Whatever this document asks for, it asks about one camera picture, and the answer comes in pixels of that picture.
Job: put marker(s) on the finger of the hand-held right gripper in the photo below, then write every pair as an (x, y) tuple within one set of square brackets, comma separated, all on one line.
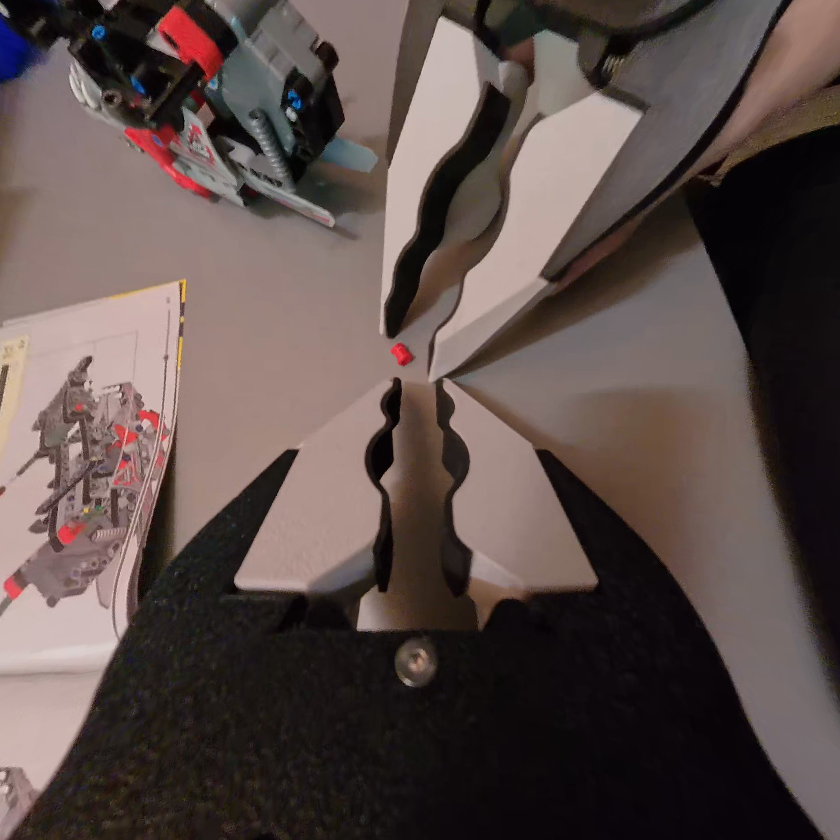
[(551, 197), (413, 164)]

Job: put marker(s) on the small red toy pin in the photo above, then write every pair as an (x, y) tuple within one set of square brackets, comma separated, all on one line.
[(401, 354)]

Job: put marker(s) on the person's right hand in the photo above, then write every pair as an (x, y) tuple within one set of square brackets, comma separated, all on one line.
[(787, 85)]

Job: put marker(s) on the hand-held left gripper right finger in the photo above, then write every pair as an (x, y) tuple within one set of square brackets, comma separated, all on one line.
[(518, 518)]

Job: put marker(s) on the toy instruction booklet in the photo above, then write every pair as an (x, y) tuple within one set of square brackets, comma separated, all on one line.
[(85, 459)]

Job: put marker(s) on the building brick toy vehicle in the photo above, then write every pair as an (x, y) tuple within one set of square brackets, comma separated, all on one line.
[(197, 98)]

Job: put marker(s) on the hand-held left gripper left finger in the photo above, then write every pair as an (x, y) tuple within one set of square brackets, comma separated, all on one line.
[(308, 518)]

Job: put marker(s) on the person's black clothing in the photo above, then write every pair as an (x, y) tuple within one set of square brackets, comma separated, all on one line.
[(787, 394)]

